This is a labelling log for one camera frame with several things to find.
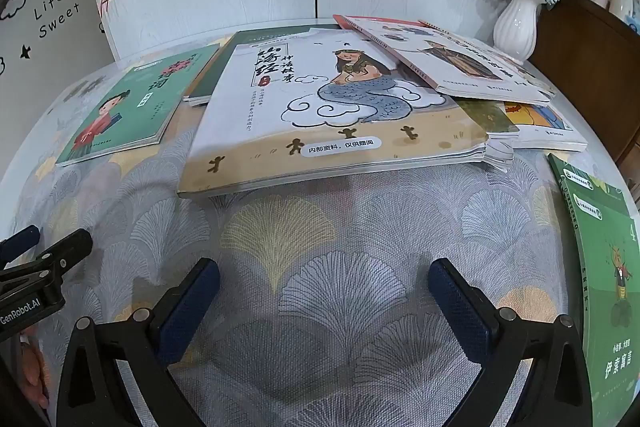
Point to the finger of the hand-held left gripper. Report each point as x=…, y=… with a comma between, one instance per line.
x=65, y=252
x=20, y=243

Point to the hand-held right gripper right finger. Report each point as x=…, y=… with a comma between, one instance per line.
x=457, y=307

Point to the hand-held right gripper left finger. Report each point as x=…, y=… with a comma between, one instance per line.
x=192, y=307

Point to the yellow comic book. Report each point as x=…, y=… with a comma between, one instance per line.
x=550, y=127

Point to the white book with swordsman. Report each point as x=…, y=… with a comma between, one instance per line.
x=475, y=67

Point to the person's left hand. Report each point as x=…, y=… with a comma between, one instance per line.
x=35, y=367

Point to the green book with child figure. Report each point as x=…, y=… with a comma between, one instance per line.
x=125, y=117

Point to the ginkgo patterned tablecloth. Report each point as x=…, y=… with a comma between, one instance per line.
x=320, y=232

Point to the bright green storybook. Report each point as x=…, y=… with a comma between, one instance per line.
x=610, y=307

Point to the white book with mermaid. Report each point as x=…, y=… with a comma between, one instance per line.
x=300, y=132

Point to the dark green book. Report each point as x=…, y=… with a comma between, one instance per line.
x=215, y=77

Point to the brown wooden cabinet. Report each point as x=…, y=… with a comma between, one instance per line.
x=580, y=57

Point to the white ribbed vase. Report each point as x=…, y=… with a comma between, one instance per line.
x=517, y=32

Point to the red book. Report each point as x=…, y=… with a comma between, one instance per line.
x=350, y=20

